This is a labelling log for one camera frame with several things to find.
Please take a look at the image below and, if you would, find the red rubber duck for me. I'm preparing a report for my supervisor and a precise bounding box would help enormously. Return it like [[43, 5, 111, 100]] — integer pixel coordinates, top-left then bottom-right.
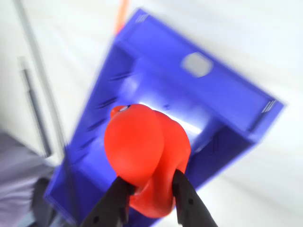
[[103, 103, 191, 218]]

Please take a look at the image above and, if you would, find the blue plastic box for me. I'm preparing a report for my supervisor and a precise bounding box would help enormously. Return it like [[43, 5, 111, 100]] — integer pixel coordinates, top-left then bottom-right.
[[44, 8, 287, 227]]

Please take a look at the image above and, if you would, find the orange tape strip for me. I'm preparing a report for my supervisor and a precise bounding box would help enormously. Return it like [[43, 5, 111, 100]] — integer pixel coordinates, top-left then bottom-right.
[[115, 0, 130, 35]]

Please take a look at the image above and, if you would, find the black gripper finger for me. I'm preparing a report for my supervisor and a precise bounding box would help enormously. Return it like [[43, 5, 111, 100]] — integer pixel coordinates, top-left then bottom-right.
[[80, 176, 136, 227], [172, 169, 218, 227]]

